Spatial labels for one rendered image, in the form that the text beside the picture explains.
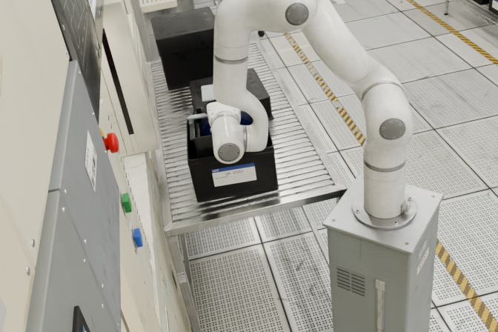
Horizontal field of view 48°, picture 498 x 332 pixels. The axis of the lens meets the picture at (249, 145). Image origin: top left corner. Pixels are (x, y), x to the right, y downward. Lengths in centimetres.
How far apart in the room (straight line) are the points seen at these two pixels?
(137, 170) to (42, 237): 130
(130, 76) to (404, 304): 110
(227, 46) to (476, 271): 167
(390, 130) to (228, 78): 43
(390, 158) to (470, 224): 136
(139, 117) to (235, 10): 66
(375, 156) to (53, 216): 110
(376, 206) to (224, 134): 50
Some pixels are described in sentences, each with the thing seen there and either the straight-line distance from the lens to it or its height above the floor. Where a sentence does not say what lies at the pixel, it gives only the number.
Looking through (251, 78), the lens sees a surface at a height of 86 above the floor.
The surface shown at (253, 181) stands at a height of 81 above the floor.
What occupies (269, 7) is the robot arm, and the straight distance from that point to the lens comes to 131.
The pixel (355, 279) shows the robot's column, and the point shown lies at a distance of 183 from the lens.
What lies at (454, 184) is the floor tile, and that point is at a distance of 311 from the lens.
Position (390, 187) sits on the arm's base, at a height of 89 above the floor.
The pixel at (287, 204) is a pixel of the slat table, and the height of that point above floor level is 75.
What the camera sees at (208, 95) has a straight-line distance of 177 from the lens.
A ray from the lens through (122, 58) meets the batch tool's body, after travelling 180.
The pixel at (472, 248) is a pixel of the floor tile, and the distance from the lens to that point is 277.
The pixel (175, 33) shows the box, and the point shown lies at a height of 101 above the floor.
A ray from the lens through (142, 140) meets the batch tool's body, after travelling 194.
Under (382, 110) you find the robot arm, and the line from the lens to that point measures 144.
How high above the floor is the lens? 192
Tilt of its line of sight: 34 degrees down
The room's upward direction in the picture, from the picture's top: 9 degrees counter-clockwise
